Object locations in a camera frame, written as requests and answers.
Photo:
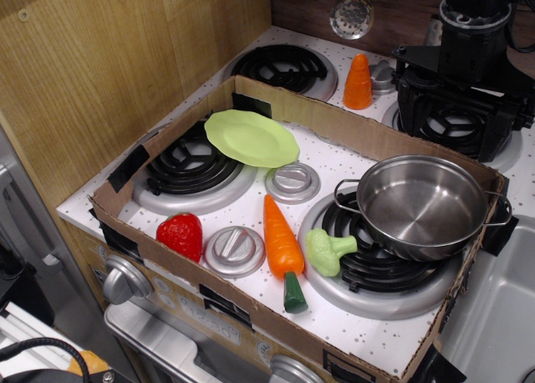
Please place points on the silver oven knob right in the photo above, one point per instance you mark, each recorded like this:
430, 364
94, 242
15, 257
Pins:
285, 369

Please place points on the hanging silver slotted spoon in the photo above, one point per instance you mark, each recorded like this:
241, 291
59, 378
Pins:
352, 19

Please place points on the orange plastic cone toy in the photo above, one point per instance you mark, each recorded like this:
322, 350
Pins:
358, 85

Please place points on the silver oven knob left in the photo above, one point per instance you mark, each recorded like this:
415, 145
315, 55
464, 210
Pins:
124, 281

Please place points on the orange toy carrot green stem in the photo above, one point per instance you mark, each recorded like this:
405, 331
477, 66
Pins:
284, 256

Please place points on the light green plastic plate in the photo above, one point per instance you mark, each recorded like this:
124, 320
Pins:
251, 138

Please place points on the front left black burner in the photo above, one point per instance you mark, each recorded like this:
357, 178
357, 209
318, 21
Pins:
191, 175

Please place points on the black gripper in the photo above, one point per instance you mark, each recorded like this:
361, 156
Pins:
504, 99

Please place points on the front right black burner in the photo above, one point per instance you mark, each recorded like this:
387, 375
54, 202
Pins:
373, 283

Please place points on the grey sink basin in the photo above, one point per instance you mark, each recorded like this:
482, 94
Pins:
489, 336

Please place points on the silver oven door handle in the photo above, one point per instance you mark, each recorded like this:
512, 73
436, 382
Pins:
176, 351

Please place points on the silver stove knob back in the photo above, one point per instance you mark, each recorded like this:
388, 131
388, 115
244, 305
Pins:
381, 78

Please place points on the black burner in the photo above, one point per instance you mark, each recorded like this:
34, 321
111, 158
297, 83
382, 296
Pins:
463, 133
373, 283
292, 67
191, 175

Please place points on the red toy strawberry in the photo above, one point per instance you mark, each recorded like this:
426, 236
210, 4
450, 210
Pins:
182, 233

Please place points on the back left black burner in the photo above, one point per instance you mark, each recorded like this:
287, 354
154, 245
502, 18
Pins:
292, 67

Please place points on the silver oven knob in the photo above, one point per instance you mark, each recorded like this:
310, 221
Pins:
285, 369
124, 281

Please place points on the back right black burner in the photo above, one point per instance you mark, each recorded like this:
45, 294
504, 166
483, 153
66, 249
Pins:
463, 133

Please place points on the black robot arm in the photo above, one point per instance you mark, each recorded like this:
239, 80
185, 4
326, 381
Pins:
467, 75

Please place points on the light green toy broccoli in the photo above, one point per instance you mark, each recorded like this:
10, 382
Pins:
324, 252

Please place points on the stainless steel pot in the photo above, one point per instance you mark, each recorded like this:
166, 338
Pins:
426, 208

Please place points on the brown cardboard fence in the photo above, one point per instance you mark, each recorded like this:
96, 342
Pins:
337, 141

